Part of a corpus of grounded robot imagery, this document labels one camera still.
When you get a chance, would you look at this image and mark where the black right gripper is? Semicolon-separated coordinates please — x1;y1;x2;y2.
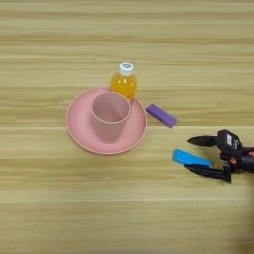
183;134;254;184

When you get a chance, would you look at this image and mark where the blue block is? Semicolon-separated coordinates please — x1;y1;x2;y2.
171;148;213;169

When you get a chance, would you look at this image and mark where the purple block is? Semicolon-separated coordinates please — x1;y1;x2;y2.
145;103;178;129

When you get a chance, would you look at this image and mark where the orange juice bottle white cap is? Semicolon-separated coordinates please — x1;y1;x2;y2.
110;61;138;102

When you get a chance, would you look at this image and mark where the pink cup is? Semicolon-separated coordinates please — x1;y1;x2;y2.
90;91;133;145

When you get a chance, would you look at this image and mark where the pink plate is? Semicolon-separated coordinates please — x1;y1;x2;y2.
65;86;148;156

